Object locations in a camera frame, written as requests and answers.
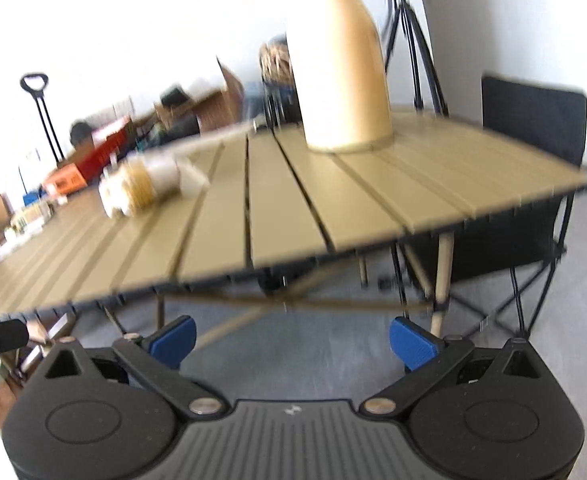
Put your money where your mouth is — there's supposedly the small black bag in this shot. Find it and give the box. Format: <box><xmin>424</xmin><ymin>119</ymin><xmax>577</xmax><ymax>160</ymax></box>
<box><xmin>68</xmin><ymin>121</ymin><xmax>96</xmax><ymax>147</ymax></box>

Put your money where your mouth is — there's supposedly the yellow plush toy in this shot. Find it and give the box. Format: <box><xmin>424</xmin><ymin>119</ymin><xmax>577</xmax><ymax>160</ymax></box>
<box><xmin>98</xmin><ymin>152</ymin><xmax>210</xmax><ymax>219</ymax></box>

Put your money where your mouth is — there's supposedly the black tripod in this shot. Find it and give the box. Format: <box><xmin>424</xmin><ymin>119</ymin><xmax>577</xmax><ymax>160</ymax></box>
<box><xmin>383</xmin><ymin>0</ymin><xmax>449</xmax><ymax>117</ymax></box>

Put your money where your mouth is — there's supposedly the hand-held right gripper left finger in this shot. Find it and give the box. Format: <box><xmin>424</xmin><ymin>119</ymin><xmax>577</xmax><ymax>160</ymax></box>
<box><xmin>43</xmin><ymin>315</ymin><xmax>226</xmax><ymax>420</ymax></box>

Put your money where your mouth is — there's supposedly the black folding chair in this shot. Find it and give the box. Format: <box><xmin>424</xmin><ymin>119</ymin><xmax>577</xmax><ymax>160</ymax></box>
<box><xmin>398</xmin><ymin>74</ymin><xmax>587</xmax><ymax>343</ymax></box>

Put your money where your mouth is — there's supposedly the orange cardboard tray box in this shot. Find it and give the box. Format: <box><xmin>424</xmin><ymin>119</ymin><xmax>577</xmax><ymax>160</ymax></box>
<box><xmin>43</xmin><ymin>116</ymin><xmax>134</xmax><ymax>196</ymax></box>

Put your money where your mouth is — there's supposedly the woven rattan ball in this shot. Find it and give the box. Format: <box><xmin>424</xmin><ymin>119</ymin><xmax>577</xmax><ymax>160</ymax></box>
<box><xmin>259</xmin><ymin>40</ymin><xmax>294</xmax><ymax>83</ymax></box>

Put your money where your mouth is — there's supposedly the pale yellow carton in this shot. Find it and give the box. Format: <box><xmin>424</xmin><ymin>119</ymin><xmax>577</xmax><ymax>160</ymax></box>
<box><xmin>10</xmin><ymin>204</ymin><xmax>56</xmax><ymax>233</ymax></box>

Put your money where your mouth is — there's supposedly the black trolley handle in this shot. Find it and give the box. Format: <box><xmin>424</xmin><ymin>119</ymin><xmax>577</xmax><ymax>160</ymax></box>
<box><xmin>20</xmin><ymin>72</ymin><xmax>66</xmax><ymax>168</ymax></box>

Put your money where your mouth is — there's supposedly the dark brown bag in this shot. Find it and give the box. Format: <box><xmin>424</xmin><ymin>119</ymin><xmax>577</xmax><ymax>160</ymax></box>
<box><xmin>154</xmin><ymin>86</ymin><xmax>200</xmax><ymax>136</ymax></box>

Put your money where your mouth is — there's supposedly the yellow thermos jug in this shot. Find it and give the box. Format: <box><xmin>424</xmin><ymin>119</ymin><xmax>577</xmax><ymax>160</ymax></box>
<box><xmin>284</xmin><ymin>0</ymin><xmax>394</xmax><ymax>153</ymax></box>

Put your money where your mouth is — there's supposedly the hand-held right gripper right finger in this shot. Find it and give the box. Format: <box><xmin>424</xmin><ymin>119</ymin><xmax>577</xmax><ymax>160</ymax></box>
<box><xmin>359</xmin><ymin>316</ymin><xmax>547</xmax><ymax>417</ymax></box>

